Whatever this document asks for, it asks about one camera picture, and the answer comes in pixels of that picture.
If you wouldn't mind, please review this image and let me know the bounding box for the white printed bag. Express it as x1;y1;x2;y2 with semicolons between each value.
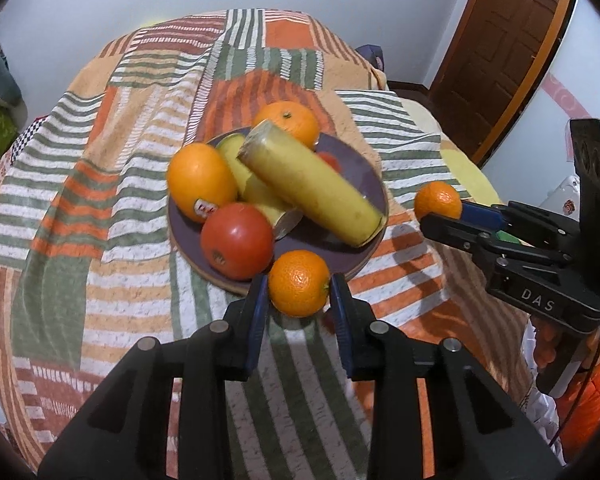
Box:
535;175;583;221

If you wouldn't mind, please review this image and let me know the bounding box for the striped patchwork blanket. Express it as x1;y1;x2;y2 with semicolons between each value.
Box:
0;7;531;480

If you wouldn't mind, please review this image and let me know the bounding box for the yellow bed sheet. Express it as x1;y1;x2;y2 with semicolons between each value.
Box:
400;100;506;211

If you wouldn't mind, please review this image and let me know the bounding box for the person's right hand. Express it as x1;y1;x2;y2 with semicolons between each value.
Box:
532;319;558;369

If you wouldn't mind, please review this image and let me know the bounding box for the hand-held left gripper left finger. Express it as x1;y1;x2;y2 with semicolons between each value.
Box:
37;275;271;480

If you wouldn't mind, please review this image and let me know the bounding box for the large orange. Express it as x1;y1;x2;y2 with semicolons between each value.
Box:
251;101;321;151
166;143;239;224

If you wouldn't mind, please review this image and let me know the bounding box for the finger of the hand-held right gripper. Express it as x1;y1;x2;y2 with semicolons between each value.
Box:
461;200;582;256
420;211;576;271

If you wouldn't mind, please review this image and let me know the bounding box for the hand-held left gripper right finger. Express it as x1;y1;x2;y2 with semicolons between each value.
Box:
328;275;564;480

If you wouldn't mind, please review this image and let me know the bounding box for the checkered cloth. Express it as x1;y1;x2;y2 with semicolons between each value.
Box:
12;115;48;161

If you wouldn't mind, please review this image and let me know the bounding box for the grey purple backpack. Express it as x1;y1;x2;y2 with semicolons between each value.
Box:
355;44;388;88

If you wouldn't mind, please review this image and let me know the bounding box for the brown wooden door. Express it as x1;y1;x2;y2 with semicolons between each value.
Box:
430;0;578;166

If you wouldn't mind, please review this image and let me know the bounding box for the small mandarin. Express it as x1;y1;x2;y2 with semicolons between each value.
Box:
267;250;331;318
413;181;463;222

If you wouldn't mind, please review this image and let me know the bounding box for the person's white clothing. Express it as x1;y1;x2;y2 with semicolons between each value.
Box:
522;320;566;461

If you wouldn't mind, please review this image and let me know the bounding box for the purple plate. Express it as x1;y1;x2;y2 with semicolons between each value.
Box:
167;130;390;296

